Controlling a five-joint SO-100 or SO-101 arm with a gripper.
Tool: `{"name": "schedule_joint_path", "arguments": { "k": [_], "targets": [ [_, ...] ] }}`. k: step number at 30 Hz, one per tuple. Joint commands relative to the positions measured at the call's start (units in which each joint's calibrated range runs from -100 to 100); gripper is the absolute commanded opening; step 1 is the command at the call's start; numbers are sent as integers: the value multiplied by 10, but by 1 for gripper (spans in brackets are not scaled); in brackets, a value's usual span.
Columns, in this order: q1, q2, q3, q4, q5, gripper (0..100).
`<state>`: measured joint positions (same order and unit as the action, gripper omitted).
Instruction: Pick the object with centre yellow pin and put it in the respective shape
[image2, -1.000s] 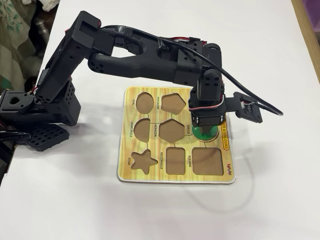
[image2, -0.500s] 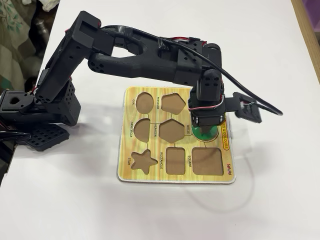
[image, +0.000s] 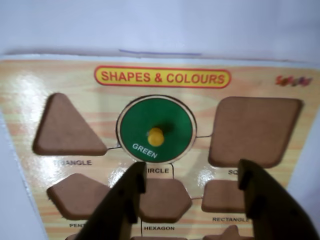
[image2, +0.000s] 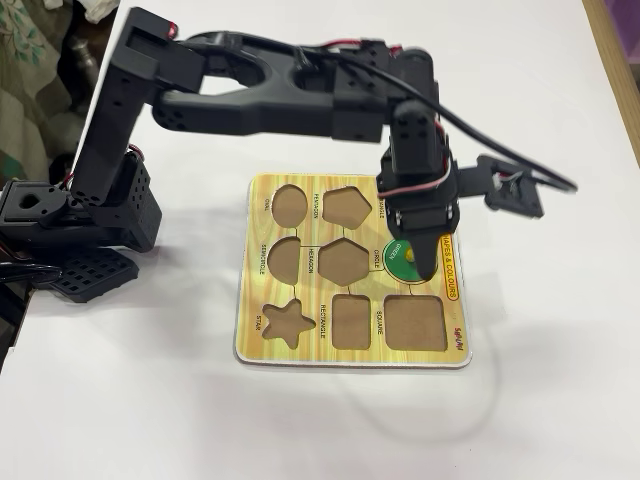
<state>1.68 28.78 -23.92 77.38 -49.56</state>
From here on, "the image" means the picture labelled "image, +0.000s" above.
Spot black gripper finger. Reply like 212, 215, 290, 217
74, 161, 148, 240
236, 158, 320, 240

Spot green circle piece yellow pin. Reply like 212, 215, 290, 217
119, 97, 195, 162

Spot wooden shapes puzzle board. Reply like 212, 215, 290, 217
0, 51, 320, 240

